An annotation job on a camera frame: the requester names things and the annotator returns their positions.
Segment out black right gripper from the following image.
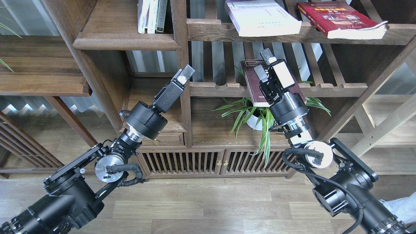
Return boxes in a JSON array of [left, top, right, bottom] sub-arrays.
[[254, 48, 309, 128]]

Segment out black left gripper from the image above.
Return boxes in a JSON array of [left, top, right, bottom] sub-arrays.
[[126, 65, 195, 140]]

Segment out maroon book with white characters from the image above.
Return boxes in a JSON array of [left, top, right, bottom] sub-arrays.
[[241, 59, 306, 108]]

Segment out white thick book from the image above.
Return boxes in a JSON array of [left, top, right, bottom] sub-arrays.
[[225, 0, 302, 37]]

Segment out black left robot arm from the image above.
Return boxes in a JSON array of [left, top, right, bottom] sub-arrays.
[[1, 65, 195, 234]]

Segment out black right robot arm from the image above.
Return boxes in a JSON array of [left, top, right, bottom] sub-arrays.
[[254, 48, 415, 234]]

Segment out red book on shelf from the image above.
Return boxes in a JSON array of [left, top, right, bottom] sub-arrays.
[[296, 1, 387, 40]]

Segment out light wooden shelf unit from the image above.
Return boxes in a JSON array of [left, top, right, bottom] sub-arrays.
[[335, 50, 416, 175]]

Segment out dark wooden bookshelf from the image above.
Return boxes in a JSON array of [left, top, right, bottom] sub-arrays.
[[42, 0, 416, 182]]

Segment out green spider plant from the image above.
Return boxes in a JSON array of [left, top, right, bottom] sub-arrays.
[[210, 65, 331, 168]]

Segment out white plant pot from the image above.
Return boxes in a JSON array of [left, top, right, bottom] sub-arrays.
[[246, 110, 263, 131]]

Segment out dark upright book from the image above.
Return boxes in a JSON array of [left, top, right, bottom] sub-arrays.
[[155, 0, 168, 34]]

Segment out white upright book middle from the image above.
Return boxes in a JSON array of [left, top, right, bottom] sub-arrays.
[[147, 0, 159, 34]]

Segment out white upright book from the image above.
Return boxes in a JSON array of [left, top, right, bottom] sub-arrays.
[[147, 0, 159, 34], [137, 0, 150, 34]]

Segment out white upright book left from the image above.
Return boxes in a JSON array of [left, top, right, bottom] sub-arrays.
[[137, 0, 150, 34]]

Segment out green leaves at left edge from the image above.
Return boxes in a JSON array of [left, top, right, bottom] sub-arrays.
[[0, 20, 23, 73]]

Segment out person leg grey trousers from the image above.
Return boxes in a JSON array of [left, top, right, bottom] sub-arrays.
[[379, 192, 416, 225]]

